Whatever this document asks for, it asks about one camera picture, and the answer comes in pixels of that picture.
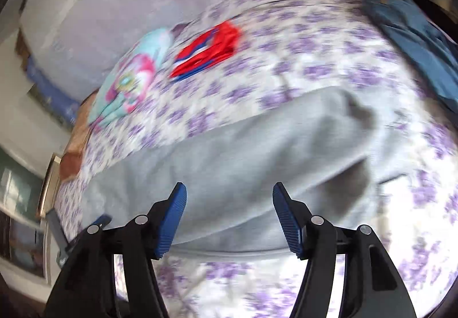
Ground teal and pink garment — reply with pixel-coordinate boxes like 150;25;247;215
87;27;175;128

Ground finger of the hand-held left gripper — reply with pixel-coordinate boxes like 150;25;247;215
70;214;112;251

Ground red and blue garment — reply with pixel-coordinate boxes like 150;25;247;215
169;20;243;83

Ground brown wooden bed frame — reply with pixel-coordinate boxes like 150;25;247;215
58;98;99;183

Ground purple floral bed sheet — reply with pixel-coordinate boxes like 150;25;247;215
54;0;458;318

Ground grey blanket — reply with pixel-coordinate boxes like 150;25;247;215
19;0;337;106

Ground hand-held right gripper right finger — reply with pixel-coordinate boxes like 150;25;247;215
273;182;418;318

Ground blue jeans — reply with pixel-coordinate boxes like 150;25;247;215
361;0;458;112

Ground grey pants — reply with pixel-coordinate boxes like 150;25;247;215
80;86;394;262

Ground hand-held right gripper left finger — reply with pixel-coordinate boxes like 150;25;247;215
43;182;188;318

